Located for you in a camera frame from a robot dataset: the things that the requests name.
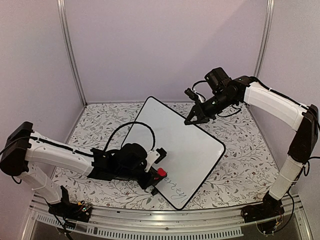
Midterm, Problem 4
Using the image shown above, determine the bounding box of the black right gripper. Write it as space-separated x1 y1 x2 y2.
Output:
184 91 236 127

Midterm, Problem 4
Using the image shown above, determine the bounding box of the red whiteboard eraser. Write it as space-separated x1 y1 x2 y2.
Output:
154 167 167 181

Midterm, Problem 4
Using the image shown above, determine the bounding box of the white whiteboard black frame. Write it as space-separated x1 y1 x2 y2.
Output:
123 96 226 210

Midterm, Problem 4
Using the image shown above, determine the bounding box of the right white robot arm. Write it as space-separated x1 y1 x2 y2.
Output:
184 67 320 218

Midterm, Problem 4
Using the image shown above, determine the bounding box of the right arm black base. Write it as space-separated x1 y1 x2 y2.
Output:
240 191 285 235

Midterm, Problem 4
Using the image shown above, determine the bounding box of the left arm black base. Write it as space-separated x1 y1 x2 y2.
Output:
48 186 92 223

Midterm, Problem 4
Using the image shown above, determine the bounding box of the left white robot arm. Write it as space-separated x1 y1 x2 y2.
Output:
0 121 167 217

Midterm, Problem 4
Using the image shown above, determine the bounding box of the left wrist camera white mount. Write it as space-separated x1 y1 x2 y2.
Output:
144 147 167 172

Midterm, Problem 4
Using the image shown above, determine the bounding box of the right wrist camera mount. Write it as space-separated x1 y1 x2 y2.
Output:
184 88 206 103

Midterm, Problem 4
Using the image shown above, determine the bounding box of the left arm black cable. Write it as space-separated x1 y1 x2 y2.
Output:
103 121 156 153

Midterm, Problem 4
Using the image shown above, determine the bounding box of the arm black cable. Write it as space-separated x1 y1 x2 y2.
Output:
103 121 156 153
191 79 208 92

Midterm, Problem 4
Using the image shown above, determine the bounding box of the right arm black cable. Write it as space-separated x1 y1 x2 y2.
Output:
191 79 208 92

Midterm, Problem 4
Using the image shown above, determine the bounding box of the aluminium front rail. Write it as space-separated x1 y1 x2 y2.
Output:
21 189 316 240

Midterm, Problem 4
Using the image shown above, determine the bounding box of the left aluminium frame post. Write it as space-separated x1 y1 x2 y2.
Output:
56 0 88 107

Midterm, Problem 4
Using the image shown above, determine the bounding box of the aluminium frame post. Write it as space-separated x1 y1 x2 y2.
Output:
56 0 88 107
253 0 275 78

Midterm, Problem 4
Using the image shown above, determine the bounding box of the right aluminium frame post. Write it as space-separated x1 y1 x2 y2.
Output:
253 0 275 78

